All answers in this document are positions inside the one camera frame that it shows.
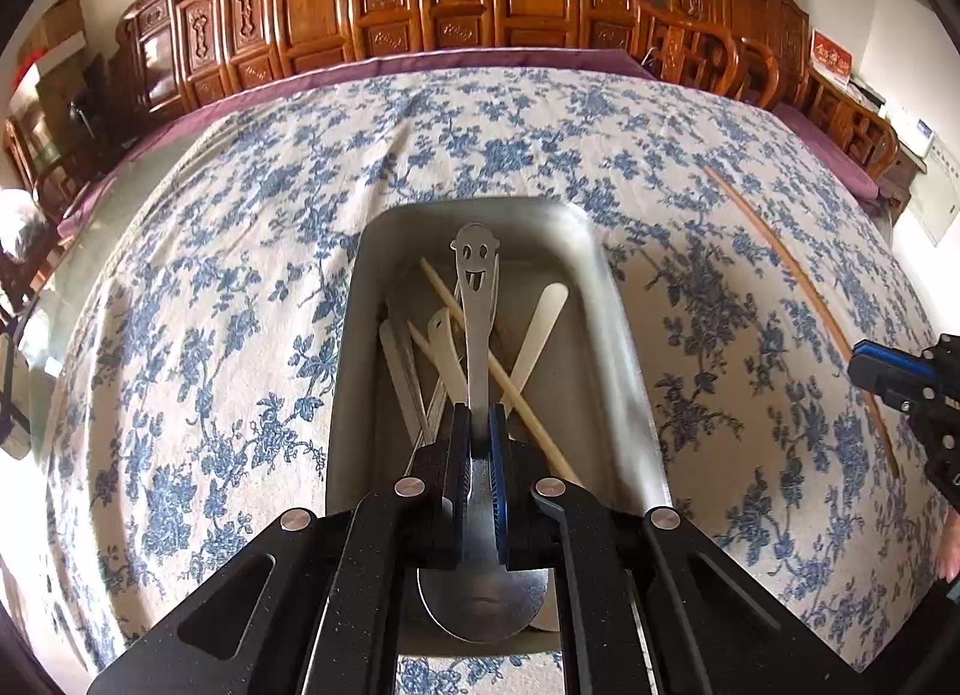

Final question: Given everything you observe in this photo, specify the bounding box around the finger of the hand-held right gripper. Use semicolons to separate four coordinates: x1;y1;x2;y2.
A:
849;338;940;411

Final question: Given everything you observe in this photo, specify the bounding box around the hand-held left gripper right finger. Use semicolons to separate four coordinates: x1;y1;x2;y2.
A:
489;401;875;695

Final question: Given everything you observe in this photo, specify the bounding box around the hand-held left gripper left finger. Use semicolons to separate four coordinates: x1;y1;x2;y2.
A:
86;401;472;695

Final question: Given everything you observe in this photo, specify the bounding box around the copper coloured chopstick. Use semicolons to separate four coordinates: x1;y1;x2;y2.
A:
702;164;901;480

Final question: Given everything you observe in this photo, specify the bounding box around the white plastic fork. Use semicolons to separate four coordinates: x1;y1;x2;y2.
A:
377;320;430;441

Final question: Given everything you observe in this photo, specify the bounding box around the wooden chopstick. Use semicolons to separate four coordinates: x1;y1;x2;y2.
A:
406;321;454;371
418;257;583;486

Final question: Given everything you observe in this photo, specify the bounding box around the metal tray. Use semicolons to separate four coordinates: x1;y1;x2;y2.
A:
324;195;674;660

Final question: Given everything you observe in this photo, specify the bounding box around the metal spoon with smiley handle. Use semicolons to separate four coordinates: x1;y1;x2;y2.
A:
416;221;554;645

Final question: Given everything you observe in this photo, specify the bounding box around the person's right hand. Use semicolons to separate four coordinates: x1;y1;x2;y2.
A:
939;513;960;582

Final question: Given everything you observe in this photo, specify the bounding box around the white board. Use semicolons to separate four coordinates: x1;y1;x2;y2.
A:
909;139;960;248

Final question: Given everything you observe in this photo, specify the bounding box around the purple bench cushion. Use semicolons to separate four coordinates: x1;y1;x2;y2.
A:
771;101;880;203

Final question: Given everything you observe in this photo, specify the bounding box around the wooden bench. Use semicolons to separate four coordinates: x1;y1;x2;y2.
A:
772;64;902;195

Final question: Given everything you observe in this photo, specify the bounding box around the red box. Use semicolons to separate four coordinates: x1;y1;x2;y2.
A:
811;29;854;86

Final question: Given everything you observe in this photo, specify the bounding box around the blue floral tablecloth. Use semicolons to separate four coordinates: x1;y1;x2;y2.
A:
41;64;947;695

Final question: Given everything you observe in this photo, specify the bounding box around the wooden armchair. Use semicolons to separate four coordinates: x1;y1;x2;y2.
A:
636;0;782;113

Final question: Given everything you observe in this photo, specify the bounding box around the stack of cardboard boxes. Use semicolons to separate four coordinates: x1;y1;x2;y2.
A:
13;0;89;91

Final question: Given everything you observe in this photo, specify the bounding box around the white wall device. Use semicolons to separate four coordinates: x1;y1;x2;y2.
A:
895;116;937;158

